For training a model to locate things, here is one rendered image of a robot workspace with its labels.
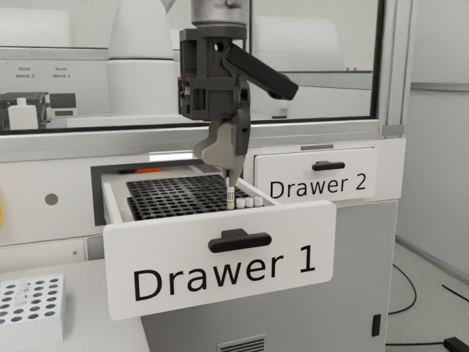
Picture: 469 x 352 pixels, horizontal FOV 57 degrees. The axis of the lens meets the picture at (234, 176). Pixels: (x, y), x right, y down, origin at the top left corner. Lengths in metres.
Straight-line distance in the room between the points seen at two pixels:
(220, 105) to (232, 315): 0.55
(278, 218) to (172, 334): 0.49
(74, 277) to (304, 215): 0.41
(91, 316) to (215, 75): 0.37
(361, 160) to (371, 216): 0.15
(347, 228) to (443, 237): 1.75
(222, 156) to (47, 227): 0.38
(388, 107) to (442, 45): 1.72
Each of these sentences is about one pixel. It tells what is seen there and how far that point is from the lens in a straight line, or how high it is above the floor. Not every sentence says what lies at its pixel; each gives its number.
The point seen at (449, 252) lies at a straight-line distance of 2.74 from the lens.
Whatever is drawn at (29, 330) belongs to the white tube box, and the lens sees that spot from 0.61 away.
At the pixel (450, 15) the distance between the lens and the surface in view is 2.72.
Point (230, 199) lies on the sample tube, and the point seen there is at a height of 0.91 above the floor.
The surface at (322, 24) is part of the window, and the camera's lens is 0.95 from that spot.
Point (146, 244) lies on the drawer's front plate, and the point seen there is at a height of 0.91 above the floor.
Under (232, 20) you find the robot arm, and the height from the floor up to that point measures 1.15.
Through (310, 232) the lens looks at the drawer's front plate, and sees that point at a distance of 0.57.
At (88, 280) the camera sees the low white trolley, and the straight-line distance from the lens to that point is 0.77.
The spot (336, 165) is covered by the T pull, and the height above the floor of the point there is 0.91.
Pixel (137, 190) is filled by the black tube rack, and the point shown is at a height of 0.90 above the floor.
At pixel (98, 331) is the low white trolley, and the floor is 0.76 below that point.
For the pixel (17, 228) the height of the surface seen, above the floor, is 0.83.
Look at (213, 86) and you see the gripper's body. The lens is 0.56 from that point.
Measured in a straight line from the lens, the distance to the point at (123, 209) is 0.85.
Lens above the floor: 1.09
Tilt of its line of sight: 13 degrees down
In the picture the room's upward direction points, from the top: straight up
